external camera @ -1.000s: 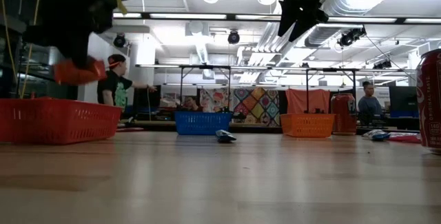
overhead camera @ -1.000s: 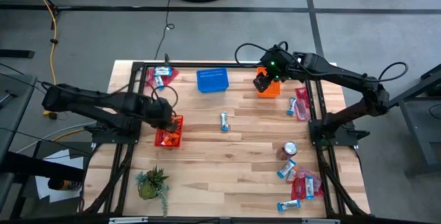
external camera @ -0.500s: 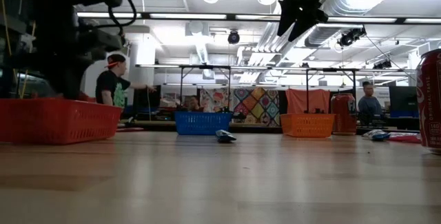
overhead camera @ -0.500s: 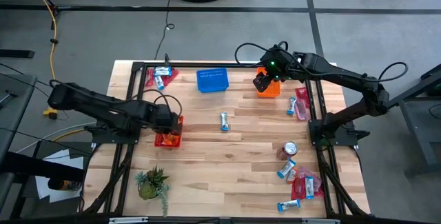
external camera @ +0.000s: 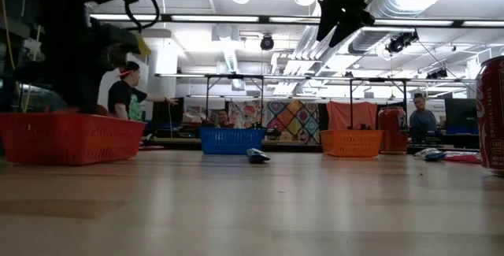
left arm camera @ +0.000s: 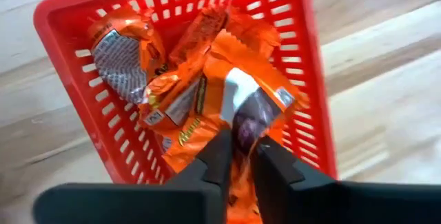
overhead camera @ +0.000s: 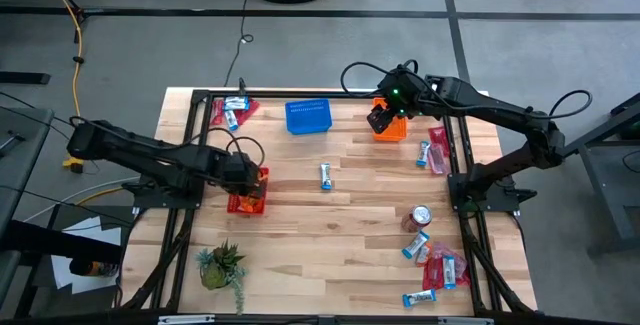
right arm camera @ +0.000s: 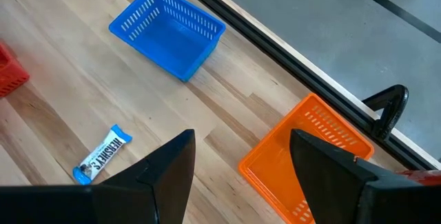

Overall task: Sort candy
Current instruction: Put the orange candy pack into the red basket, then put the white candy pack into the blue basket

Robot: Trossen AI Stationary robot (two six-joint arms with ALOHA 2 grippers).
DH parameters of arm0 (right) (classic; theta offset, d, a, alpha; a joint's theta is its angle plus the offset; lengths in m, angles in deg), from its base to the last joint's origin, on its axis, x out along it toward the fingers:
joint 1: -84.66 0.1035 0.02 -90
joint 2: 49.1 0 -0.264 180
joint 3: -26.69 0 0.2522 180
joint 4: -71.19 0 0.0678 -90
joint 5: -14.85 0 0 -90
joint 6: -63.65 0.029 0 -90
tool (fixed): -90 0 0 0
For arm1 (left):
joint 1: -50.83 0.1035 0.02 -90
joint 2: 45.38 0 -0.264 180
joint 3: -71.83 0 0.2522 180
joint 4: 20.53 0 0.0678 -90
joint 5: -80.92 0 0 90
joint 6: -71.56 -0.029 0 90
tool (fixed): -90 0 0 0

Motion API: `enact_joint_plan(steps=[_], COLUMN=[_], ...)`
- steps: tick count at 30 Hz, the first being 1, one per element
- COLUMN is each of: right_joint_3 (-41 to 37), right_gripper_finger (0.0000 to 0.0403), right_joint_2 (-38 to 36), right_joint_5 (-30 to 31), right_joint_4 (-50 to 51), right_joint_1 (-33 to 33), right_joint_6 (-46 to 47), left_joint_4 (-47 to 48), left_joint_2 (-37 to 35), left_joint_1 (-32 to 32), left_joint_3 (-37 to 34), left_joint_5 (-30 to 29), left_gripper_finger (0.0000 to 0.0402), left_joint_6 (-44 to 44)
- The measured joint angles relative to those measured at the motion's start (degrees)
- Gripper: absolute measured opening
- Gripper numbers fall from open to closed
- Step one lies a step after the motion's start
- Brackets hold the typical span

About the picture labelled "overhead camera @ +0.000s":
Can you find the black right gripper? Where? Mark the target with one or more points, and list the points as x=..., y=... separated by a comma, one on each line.
x=382, y=117

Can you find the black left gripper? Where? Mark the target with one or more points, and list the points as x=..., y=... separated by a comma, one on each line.
x=237, y=172

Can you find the orange candy pack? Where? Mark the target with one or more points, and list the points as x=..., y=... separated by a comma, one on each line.
x=247, y=206
x=260, y=177

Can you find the red soda can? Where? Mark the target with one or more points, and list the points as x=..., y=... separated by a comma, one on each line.
x=415, y=220

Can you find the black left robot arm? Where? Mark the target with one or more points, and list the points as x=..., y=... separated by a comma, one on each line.
x=150, y=157

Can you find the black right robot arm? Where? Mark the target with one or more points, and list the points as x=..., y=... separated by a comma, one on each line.
x=500, y=110

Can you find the small orange candy bar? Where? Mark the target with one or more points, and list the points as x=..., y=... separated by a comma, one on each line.
x=424, y=255

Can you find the orange plastic basket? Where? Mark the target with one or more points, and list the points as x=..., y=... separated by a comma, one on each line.
x=397, y=132

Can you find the red plastic basket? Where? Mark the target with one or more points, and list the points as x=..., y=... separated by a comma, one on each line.
x=231, y=207

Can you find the blue plastic basket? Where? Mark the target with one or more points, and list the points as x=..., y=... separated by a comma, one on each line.
x=308, y=116

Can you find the potted succulent plant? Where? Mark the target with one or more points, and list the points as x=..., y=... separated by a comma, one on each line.
x=220, y=265

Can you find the white paper sheets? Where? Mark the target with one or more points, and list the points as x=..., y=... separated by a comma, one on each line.
x=107, y=237

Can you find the dark bottle with label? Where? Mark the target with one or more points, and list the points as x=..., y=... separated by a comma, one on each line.
x=92, y=268

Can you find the black beam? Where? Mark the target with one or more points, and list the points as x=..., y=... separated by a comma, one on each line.
x=50, y=240

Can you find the grey desk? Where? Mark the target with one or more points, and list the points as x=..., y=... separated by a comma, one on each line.
x=25, y=140

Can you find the black flat bar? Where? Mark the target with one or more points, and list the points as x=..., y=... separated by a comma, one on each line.
x=25, y=78

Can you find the black aluminium rig frame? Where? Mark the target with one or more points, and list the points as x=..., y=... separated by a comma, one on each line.
x=200, y=115

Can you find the silver metal bracket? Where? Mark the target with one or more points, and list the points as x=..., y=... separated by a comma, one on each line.
x=465, y=321
x=186, y=319

